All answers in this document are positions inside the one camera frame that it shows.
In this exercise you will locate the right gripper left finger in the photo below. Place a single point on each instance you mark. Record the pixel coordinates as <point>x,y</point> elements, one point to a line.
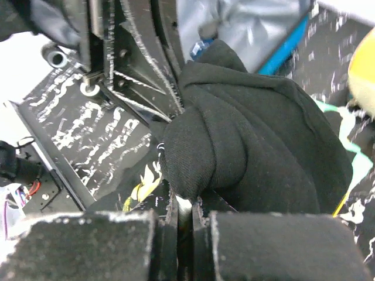
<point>139,245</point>

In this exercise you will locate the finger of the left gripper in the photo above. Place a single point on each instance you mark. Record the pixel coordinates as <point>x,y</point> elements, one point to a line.
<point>142,55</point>

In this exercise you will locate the blue fish-print suitcase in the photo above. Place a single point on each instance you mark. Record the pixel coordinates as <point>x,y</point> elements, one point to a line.
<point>263,33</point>

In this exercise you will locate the black clothes pile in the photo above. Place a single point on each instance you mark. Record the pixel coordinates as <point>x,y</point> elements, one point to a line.
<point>260,142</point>

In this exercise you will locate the yellow plastic basket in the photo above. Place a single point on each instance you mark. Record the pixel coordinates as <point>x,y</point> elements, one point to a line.
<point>361,75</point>

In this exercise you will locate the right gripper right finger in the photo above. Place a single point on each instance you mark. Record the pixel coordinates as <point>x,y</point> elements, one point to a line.
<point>248,246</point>

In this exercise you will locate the black marble pattern mat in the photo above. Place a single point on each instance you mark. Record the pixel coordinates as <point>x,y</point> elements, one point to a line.
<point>95,142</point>

